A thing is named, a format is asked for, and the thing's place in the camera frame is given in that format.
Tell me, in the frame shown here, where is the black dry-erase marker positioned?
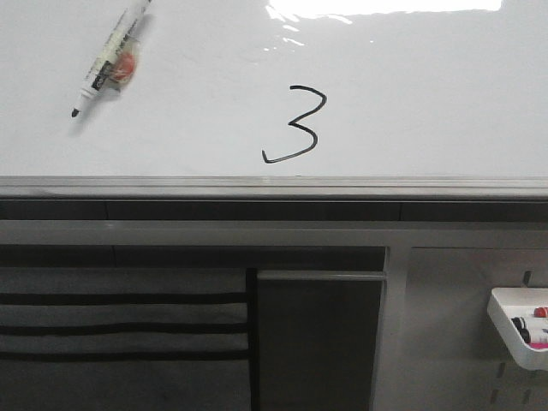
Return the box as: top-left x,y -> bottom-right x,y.
71,0 -> 151,118

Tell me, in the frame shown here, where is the white whiteboard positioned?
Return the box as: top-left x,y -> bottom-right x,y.
1,1 -> 547,199

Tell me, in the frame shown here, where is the dark grey panel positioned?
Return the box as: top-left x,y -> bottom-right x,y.
258,271 -> 384,410

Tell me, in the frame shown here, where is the grey striped fabric organizer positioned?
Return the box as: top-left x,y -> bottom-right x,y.
1,267 -> 259,410

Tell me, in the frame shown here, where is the white plastic marker tray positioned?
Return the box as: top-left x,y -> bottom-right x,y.
487,288 -> 547,371

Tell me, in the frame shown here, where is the black capped marker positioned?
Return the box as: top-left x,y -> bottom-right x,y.
511,317 -> 548,330

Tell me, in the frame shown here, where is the red capped marker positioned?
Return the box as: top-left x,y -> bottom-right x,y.
533,307 -> 548,318

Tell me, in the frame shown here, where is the pink capped marker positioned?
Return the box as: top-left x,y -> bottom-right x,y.
519,328 -> 547,349

